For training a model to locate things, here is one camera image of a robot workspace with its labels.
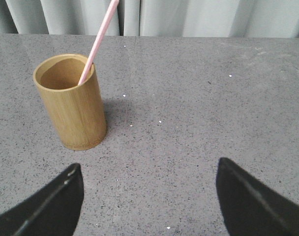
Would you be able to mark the pink chopstick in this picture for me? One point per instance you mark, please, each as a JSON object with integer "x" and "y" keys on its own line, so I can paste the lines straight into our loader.
{"x": 101, "y": 33}

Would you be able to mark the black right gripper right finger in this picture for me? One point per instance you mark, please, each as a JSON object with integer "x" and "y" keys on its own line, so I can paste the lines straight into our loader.
{"x": 250, "y": 208}

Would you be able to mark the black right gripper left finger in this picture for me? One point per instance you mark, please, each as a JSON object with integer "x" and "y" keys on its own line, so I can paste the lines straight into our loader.
{"x": 54, "y": 210}

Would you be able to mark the bamboo wooden cup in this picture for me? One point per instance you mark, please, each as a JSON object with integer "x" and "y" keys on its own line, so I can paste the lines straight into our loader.
{"x": 76, "y": 111}

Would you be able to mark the grey curtain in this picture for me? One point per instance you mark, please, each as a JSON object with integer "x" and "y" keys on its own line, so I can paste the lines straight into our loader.
{"x": 186, "y": 18}

